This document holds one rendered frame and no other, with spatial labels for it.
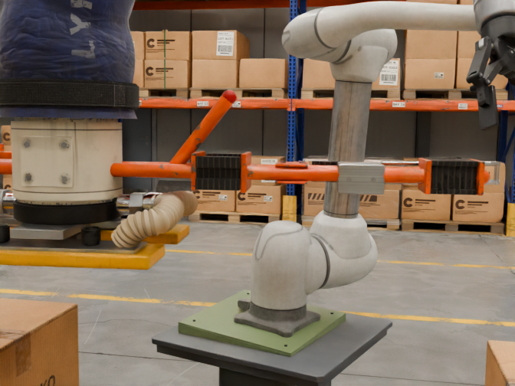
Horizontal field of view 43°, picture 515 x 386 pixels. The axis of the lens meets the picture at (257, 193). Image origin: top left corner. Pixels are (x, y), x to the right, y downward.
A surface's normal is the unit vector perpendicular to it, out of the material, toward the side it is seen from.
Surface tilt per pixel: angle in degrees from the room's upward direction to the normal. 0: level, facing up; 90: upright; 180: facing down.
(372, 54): 102
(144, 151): 90
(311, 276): 95
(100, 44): 79
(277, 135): 90
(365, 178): 90
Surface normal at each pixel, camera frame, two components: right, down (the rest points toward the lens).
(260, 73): -0.17, 0.10
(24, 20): -0.34, -0.07
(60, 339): 0.98, 0.04
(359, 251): 0.57, 0.15
